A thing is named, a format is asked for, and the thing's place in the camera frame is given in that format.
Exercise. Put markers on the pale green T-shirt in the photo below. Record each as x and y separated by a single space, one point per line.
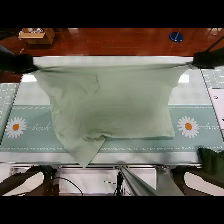
110 106

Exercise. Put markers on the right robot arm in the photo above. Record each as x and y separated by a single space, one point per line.
210 60

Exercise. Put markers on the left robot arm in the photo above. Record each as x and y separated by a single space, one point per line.
17 63

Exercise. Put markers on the blue round object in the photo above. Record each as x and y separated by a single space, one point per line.
175 37

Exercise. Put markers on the wooden box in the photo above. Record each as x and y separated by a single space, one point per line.
37 35

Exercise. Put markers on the silver frame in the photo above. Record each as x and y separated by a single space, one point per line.
139 186

